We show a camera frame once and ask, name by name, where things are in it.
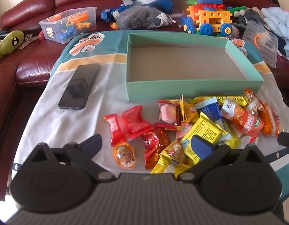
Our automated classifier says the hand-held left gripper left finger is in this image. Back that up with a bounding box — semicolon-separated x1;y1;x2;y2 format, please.
27;133;114;183

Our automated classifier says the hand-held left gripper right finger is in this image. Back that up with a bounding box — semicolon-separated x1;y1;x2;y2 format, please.
178;135;265;183

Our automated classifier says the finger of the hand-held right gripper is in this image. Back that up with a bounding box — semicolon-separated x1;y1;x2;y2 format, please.
277;132;289;149

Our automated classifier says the large yellow snack packet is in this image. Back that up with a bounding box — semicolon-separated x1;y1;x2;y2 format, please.
179;118;229;167

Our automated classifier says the orange capsule toy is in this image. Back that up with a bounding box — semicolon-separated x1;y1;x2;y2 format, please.
112;142;138;169

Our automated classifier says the yellow cartoon snack packet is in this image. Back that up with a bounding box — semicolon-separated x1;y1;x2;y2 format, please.
150;141;196;175

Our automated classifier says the blue snack packet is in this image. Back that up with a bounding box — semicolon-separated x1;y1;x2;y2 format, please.
195;98;226;132

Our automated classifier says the red snack packet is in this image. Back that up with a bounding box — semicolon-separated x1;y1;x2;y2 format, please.
103;105;154;147

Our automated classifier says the small yellow orange packet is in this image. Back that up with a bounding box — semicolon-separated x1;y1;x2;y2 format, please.
179;95;199;125

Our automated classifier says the dark red foil packet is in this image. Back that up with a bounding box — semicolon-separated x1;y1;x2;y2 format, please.
141;127;172;170

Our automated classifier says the orange white noodle packet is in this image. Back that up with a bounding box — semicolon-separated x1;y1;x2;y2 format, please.
221;98;264;137

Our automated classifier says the pink candy packet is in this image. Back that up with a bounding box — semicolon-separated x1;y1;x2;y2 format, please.
157;100;181;130

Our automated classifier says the clear orange snack packet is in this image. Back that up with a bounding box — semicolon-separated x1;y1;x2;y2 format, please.
244;89;264;113

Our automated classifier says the long yellow snack bar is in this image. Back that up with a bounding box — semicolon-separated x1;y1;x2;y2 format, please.
190;95;249;107

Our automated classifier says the green cardboard box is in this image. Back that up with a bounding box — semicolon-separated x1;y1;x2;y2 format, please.
125;33;265;102

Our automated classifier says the printed blanket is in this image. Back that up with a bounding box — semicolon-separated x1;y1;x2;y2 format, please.
8;30;289;202

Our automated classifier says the black smartphone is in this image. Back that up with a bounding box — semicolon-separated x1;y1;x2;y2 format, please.
58;63;101;110

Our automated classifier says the clear plastic lid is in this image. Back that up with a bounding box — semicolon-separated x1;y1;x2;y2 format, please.
242;21;279;69

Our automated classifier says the light blue quilted blanket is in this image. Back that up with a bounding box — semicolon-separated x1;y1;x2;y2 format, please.
261;6;289;64

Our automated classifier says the clear plastic toy bin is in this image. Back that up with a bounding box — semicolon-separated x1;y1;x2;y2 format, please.
39;7;98;44

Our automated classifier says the pink plush toy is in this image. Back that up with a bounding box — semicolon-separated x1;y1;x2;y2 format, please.
225;25;241;39

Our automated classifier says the printed card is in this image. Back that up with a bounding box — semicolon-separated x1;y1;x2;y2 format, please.
17;34;39;50

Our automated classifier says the grey clothing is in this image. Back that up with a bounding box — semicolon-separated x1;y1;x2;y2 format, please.
237;8;268;29

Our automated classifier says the building block toy vehicle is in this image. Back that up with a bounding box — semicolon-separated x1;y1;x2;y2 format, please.
181;0;234;37

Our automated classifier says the green plush toy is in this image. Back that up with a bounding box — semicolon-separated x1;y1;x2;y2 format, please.
0;31;25;64

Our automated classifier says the grey plastic bag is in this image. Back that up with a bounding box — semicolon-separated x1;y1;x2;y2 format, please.
115;6;174;30

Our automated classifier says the green building block rod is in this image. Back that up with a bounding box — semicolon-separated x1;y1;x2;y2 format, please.
226;6;247;13

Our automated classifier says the red leather sofa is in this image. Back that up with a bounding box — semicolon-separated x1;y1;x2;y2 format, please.
0;0;289;150

